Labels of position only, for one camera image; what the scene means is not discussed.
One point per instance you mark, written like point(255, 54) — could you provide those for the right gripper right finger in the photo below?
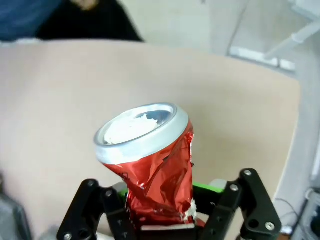
point(245, 207)

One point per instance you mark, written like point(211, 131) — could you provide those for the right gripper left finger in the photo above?
point(85, 210)

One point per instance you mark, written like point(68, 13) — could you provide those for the crushed red can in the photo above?
point(160, 180)

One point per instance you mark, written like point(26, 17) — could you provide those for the person's left hand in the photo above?
point(86, 3)

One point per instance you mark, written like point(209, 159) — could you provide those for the grey floor equipment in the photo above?
point(312, 215)

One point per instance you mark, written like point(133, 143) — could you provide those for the large white table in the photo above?
point(252, 53)

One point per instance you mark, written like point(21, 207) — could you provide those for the person in denim shirt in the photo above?
point(17, 20)

